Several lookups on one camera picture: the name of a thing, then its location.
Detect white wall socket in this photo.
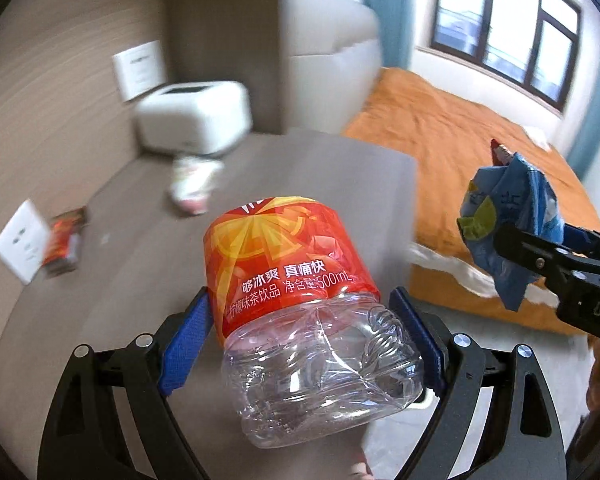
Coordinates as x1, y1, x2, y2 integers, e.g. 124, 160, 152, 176
0, 199, 53, 286
111, 40, 165, 106

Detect orange label plastic bottle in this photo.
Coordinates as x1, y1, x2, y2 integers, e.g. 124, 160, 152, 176
202, 195, 426, 448

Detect dark framed window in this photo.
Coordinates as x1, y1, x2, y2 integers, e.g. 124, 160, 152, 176
430, 0, 583, 111

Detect orange bed blanket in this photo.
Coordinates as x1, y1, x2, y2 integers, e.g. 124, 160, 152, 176
342, 67, 600, 336

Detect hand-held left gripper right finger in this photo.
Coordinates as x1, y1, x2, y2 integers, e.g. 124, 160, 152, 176
389, 286, 566, 480

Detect white pink crumpled wrapper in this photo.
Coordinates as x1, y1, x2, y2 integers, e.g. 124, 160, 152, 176
167, 154, 226, 217

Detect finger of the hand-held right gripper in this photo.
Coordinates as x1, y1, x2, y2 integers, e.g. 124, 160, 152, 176
495, 224, 581, 281
562, 224, 600, 256

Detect blue chip bag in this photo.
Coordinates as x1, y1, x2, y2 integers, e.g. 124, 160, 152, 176
457, 152, 566, 311

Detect red snack wrapper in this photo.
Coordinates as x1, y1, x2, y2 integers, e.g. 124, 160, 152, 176
489, 137, 513, 166

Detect white item on bed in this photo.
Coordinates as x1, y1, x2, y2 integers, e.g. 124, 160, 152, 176
522, 125, 553, 152

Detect teal curtain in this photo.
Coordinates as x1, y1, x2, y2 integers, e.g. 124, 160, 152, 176
565, 80, 600, 181
362, 0, 416, 71

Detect white tissue box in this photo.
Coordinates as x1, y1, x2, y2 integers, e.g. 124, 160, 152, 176
135, 80, 253, 157

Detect red brown snack packet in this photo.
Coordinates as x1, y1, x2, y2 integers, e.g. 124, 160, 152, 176
42, 206, 88, 281

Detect wooden desk shelf unit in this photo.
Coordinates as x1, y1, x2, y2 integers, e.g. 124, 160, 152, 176
0, 0, 293, 291

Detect beige padded headboard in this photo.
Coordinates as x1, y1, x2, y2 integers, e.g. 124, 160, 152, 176
285, 0, 383, 133

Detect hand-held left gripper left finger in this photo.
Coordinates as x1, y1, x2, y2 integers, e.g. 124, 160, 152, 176
40, 286, 213, 480

